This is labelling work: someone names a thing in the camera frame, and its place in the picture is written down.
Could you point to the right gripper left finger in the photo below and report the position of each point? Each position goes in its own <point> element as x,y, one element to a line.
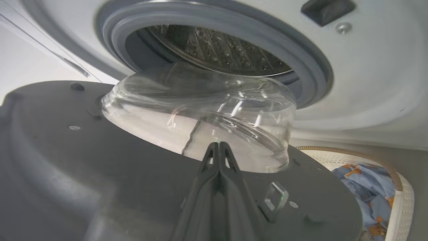
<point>200,207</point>

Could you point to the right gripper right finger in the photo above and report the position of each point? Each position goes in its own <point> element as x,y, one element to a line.
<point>237,207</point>

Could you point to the round glass washing machine door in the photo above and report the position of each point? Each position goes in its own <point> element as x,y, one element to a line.
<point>100,174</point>

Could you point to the blue bear-print garment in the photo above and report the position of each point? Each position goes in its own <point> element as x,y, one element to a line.
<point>371,190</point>

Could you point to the cream perforated laundry basket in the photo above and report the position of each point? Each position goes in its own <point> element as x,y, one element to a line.
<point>403,207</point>

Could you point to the white front-load washing machine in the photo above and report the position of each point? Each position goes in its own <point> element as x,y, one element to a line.
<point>367,83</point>

